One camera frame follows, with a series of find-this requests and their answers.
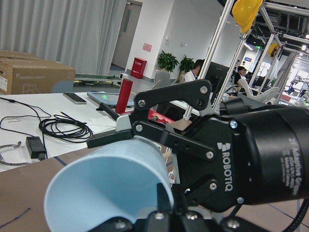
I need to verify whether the teach pendant tablet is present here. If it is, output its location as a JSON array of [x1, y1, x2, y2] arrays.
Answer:
[[87, 91, 125, 106]]

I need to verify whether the black smartphone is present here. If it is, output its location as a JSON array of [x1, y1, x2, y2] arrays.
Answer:
[[63, 92, 87, 104]]

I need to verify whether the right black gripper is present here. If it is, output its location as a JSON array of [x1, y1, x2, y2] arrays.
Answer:
[[173, 106, 309, 212]]

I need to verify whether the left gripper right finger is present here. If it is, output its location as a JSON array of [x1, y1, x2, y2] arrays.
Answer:
[[156, 184, 265, 232]]

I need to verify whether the red thermos bottle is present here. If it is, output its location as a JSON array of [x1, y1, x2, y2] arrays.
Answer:
[[115, 78, 133, 114]]

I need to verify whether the aluminium frame post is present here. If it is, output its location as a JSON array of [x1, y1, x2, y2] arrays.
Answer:
[[198, 0, 234, 79]]

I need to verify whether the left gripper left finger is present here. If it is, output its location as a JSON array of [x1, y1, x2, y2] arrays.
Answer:
[[103, 207, 174, 232]]

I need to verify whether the black power adapter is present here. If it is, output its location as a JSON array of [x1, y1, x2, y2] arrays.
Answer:
[[26, 136, 46, 160]]

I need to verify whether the red fire extinguisher box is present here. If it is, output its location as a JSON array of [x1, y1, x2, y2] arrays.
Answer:
[[130, 57, 147, 79]]

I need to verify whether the cardboard box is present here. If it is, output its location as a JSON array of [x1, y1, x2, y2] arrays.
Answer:
[[0, 50, 75, 95]]

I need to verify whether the red plastic tray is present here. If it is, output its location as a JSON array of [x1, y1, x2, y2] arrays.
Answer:
[[116, 110, 174, 124]]

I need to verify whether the light blue cup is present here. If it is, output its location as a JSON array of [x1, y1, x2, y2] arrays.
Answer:
[[44, 136, 174, 232]]

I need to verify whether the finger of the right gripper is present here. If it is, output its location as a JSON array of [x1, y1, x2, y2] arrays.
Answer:
[[86, 79, 216, 161]]

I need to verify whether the coiled black cable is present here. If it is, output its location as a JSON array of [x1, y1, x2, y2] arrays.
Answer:
[[38, 111, 94, 143]]

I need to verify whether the yellow hard hat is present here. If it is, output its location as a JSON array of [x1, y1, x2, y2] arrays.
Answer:
[[232, 0, 263, 34]]

